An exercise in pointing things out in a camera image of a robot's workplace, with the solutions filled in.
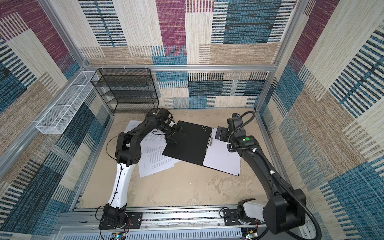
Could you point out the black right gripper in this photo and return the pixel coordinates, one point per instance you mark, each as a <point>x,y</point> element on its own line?
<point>222,137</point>

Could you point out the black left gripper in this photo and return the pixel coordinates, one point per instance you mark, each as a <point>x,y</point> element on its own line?
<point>179,129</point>

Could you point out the red and black ring binder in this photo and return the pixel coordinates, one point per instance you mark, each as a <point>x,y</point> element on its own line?
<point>190,147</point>

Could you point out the white text paper sheet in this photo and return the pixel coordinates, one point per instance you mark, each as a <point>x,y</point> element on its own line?
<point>132,125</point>
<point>152,160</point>

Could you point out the white text paper back sheet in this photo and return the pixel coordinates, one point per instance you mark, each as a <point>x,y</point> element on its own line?
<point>132,125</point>

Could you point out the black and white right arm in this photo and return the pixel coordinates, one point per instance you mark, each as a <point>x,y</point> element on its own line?
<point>282,212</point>

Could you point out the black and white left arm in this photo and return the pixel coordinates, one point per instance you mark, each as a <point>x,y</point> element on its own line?
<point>128,153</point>

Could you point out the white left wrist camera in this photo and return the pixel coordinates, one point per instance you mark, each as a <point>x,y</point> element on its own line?
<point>167,116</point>

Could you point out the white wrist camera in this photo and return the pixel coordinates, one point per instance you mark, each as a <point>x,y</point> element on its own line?
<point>167,116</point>
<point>234,122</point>

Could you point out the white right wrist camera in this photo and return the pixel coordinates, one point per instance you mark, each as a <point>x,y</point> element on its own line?
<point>234,122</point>

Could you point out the black wire mesh file rack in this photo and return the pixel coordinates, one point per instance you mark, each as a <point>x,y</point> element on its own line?
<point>126,90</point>

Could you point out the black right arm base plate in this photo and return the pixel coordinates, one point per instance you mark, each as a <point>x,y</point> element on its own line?
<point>231,218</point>

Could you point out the aluminium front rail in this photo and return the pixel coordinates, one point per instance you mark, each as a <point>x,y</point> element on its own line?
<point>154,218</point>

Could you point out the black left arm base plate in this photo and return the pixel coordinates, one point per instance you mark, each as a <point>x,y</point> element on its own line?
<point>126,221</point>

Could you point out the white wire mesh tray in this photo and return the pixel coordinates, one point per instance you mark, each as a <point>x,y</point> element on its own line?
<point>59,116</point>

